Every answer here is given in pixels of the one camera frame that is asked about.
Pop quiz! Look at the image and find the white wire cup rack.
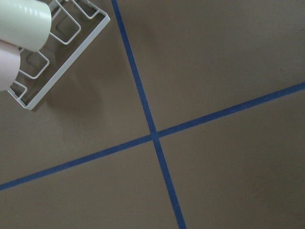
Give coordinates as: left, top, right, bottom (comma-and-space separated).
6, 0, 111, 110

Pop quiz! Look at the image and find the pink cup in rack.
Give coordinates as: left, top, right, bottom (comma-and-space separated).
0, 41, 20, 91

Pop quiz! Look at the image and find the white cup in rack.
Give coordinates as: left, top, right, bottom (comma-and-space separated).
0, 0, 51, 52

